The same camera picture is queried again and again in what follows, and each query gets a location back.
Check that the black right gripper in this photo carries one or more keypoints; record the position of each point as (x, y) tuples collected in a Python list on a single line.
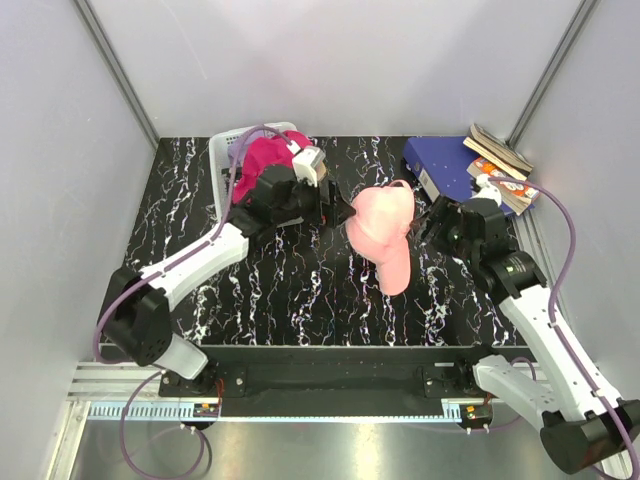
[(445, 212)]

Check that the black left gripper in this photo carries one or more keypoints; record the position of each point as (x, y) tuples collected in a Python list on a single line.
[(332, 211)]

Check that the light pink baseball cap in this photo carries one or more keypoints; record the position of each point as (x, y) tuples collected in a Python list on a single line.
[(378, 232)]

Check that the magenta baseball cap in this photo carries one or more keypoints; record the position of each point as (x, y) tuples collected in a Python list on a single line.
[(262, 152)]

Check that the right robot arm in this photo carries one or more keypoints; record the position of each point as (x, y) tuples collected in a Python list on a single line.
[(581, 418)]

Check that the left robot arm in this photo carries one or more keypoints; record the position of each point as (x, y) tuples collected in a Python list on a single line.
[(137, 308)]

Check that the orange paperback book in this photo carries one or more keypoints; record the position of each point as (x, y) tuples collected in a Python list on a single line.
[(516, 197)]

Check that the tan paperback book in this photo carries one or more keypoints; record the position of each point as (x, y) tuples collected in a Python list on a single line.
[(497, 152)]

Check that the lavender baseball cap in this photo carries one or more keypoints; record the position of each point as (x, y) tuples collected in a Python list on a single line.
[(236, 150)]

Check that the white plastic basket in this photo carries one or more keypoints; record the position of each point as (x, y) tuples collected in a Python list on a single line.
[(226, 173)]

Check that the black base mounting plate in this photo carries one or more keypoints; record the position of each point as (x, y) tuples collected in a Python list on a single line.
[(279, 383)]

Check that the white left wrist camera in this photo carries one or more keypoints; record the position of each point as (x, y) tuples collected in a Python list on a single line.
[(309, 165)]

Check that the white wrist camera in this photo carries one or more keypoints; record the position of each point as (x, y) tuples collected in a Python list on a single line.
[(484, 188), (309, 165)]

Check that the blue ring binder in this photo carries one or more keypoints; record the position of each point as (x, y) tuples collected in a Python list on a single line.
[(440, 165)]

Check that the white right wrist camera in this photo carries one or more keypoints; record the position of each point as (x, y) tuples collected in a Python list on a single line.
[(484, 188)]

